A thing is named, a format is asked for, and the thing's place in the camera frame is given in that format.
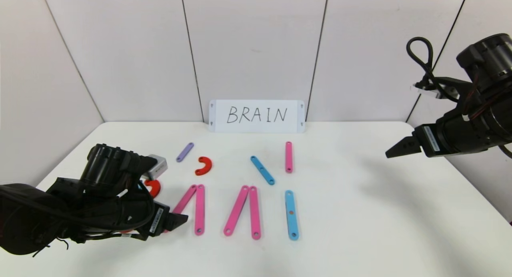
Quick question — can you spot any medium blue plastic bar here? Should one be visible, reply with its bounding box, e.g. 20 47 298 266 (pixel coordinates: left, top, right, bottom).
250 155 276 186

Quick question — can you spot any large red plastic arc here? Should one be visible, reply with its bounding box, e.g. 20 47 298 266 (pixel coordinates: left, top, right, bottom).
145 179 162 198

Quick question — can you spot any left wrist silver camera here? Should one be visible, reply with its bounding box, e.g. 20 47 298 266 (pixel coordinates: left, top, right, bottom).
142 154 168 181

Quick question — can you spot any short purple plastic bar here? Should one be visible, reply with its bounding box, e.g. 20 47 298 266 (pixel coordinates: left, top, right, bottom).
176 142 195 163

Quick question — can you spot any blue bar with orange underside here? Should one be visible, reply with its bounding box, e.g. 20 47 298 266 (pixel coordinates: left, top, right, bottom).
284 190 300 241

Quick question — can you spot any white BRAIN sign card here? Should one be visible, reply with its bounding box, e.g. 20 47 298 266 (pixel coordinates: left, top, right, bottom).
209 100 305 134

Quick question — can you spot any long pink plastic bar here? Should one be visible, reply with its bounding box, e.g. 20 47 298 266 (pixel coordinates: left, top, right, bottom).
249 185 262 240
172 184 198 214
223 185 250 236
194 184 206 236

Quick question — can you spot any looped black cable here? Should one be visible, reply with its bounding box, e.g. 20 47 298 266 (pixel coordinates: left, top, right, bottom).
406 37 461 102

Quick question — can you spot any thin black tagged cable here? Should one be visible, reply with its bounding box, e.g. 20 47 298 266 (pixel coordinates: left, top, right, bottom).
86 228 151 242

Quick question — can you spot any small red plastic arc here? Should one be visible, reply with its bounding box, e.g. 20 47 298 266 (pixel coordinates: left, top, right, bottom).
195 156 213 176

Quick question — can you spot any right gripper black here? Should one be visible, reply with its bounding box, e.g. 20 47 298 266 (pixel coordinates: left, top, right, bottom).
385 113 477 159

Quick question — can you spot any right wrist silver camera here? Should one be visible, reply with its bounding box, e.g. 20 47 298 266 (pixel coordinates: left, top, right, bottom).
412 77 460 100

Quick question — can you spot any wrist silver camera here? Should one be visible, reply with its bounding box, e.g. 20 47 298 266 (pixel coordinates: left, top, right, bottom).
412 77 460 100
142 154 168 181

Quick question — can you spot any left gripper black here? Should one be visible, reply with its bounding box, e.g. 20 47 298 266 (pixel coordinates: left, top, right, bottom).
121 200 188 241

